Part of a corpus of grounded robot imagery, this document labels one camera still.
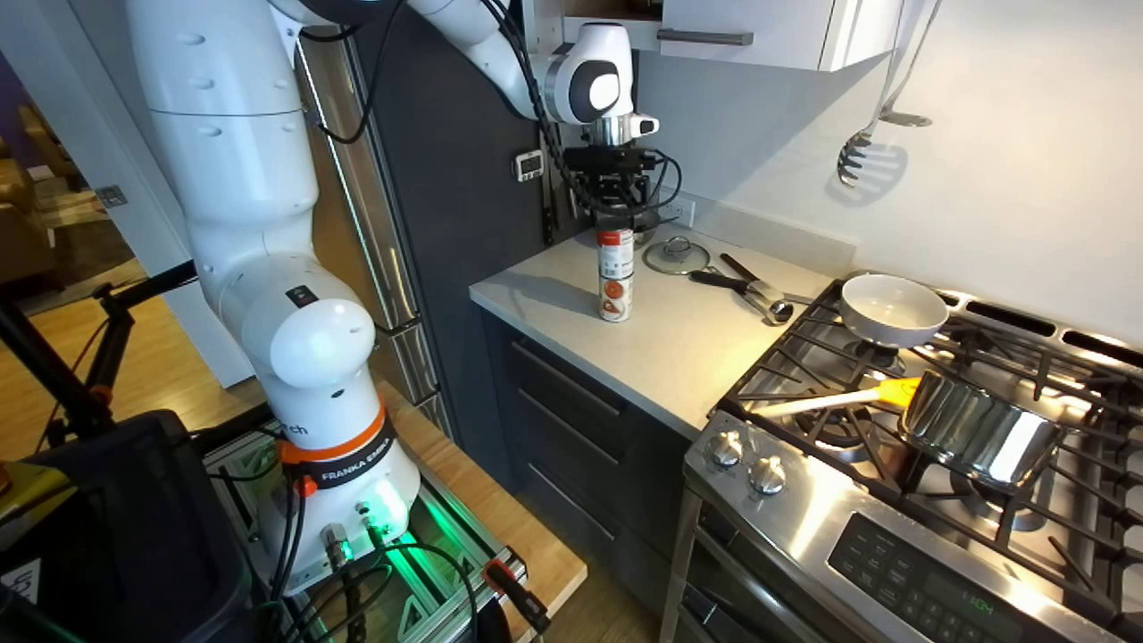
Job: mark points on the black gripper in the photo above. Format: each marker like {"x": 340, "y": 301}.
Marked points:
{"x": 611, "y": 174}

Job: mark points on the white can red band label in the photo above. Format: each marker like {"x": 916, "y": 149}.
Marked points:
{"x": 617, "y": 250}

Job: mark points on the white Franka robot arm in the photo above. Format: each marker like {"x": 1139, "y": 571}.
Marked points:
{"x": 238, "y": 181}

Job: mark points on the round glass pot lid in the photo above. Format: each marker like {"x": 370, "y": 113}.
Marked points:
{"x": 677, "y": 256}

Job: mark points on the dark grey drawer cabinet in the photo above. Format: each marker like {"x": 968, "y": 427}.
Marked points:
{"x": 571, "y": 451}

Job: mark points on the stainless steel refrigerator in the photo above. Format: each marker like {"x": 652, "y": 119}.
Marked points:
{"x": 363, "y": 215}

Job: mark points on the hanging slotted metal spatula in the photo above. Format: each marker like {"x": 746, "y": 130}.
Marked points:
{"x": 873, "y": 166}

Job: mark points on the silver stove knob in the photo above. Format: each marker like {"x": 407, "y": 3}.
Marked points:
{"x": 727, "y": 447}
{"x": 770, "y": 475}

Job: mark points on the white frying pan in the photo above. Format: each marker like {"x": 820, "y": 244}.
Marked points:
{"x": 895, "y": 309}

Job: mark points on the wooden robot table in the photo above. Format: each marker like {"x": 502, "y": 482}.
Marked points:
{"x": 502, "y": 506}

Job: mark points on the red black clamp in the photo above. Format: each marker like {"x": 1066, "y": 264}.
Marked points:
{"x": 520, "y": 589}

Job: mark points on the shiny steel pot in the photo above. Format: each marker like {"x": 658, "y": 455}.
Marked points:
{"x": 977, "y": 431}

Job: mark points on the stainless steel gas stove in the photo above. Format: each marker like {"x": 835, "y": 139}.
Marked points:
{"x": 906, "y": 557}

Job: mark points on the black tripod stand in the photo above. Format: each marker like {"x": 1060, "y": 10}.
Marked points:
{"x": 57, "y": 380}

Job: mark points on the black fabric bag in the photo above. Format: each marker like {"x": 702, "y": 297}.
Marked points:
{"x": 118, "y": 536}

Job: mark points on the white wall outlet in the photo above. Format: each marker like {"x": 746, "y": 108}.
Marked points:
{"x": 680, "y": 210}

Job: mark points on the white wall cabinet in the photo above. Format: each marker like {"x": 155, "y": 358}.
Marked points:
{"x": 771, "y": 28}

